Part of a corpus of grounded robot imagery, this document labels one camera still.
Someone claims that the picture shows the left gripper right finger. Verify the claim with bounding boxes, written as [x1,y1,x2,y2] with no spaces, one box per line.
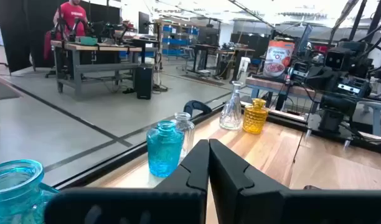
[209,138,381,224]

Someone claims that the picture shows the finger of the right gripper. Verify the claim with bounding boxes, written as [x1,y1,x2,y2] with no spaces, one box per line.
[337,77,372,98]
[305,67,338,94]

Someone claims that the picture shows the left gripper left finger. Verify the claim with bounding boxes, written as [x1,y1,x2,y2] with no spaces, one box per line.
[44,139,210,224]

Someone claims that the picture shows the yellow diamond-pattern glass vase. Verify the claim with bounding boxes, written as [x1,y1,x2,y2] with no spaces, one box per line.
[242,98,269,134]

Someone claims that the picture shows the small clear ribbed glass vase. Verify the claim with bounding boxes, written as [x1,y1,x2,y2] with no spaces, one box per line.
[173,111,196,159]

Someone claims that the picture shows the clear conical glass vase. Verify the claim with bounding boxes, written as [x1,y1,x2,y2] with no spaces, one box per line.
[219,80,244,131]

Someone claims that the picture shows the blue embossed glass vase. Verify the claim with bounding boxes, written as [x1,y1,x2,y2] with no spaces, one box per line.
[0,159,60,224]

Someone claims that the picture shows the office chair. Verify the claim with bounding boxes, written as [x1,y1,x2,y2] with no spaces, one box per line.
[357,100,381,138]

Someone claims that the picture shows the cereal box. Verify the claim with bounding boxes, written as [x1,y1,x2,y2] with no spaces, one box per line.
[262,39,296,78]

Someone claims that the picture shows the small blue glass bottle vase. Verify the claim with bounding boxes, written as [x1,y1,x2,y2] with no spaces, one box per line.
[146,120,185,179]

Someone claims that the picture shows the white box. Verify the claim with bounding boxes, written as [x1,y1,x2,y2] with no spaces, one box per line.
[238,56,252,74]

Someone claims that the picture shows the brown top desk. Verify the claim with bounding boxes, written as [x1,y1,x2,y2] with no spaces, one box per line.
[215,46,256,82]

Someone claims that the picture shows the black desk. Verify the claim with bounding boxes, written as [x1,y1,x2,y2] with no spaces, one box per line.
[190,43,221,75]

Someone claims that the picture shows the black computer tower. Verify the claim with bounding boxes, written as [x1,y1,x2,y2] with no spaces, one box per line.
[135,63,154,100]

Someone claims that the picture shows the shelving with blue bins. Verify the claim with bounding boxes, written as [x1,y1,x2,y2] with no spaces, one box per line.
[161,18,200,58]

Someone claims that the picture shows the teal bin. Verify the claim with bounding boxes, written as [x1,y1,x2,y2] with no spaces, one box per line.
[75,35,98,46]

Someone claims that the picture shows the black monitor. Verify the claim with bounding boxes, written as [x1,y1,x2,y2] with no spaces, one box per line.
[138,11,151,35]

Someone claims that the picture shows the black partition panel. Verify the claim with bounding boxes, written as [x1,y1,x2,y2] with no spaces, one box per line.
[0,0,59,74]
[84,0,121,32]

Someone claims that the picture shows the person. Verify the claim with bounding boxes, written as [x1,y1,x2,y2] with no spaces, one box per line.
[52,0,89,38]

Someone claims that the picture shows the black camera on stand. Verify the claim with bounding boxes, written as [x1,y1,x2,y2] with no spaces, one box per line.
[289,60,310,80]

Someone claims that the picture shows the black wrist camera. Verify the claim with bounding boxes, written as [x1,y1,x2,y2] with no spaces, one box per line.
[326,49,347,70]

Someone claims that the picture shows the wooden workbench grey frame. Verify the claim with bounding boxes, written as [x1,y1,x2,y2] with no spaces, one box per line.
[50,39,160,98]

